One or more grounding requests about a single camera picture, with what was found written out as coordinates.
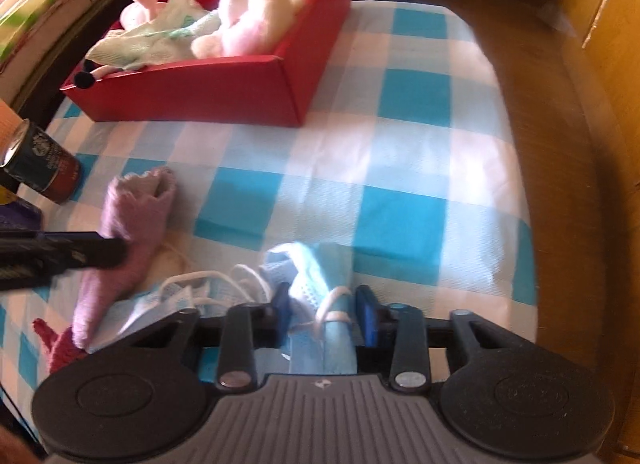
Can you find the peach ribbed bottle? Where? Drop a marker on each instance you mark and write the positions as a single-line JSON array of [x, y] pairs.
[[9, 117]]

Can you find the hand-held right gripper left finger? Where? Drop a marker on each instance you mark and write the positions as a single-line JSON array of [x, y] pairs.
[[281, 309]]

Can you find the wooden wardrobe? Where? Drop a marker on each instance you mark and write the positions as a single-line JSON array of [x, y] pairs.
[[615, 19]]

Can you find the blue checkered tablecloth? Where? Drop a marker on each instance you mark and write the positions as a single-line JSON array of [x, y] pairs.
[[400, 169]]

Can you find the blue drink can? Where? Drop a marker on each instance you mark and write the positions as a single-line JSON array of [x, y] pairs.
[[17, 214]]

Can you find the pink knitted hat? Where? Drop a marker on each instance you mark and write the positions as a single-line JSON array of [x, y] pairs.
[[57, 349]]

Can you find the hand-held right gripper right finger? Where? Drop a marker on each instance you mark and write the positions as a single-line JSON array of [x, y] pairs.
[[367, 316]]

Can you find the dark green coffee can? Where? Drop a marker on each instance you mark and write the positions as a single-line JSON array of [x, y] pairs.
[[42, 162]]

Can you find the green and white towel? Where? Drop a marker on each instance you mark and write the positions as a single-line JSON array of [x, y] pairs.
[[160, 39]]

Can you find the purple cloth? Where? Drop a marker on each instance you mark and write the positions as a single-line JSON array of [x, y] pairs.
[[135, 224]]

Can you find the dark wooden bed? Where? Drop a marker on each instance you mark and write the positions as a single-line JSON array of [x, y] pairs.
[[37, 72]]

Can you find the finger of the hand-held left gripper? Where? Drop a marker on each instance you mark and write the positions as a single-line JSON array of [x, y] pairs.
[[60, 251]]

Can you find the white and pink plush toy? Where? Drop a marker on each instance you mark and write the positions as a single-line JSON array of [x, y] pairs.
[[255, 19]]

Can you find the blue face mask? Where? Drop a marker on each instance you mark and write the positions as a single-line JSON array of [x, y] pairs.
[[320, 284], [150, 306]]

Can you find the red cardboard box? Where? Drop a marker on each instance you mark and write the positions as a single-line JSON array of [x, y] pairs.
[[200, 94]]

